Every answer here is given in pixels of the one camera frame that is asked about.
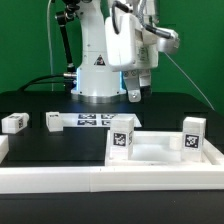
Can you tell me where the black cable bundle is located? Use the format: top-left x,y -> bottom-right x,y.
18,73 -> 78,93

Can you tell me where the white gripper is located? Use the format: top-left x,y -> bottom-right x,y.
105,13 -> 158,102

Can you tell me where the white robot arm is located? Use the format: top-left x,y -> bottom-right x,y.
65,0 -> 158,103

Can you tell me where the white square table top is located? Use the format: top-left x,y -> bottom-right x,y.
105,131 -> 224,166

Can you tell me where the white U-shaped fence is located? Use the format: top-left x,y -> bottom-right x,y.
0,134 -> 224,195

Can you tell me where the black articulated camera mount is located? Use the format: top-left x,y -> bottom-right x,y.
55,0 -> 80,73

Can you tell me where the white sheet with tags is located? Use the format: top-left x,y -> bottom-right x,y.
59,113 -> 143,128

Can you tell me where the grey thin cable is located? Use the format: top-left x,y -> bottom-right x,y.
45,0 -> 56,93

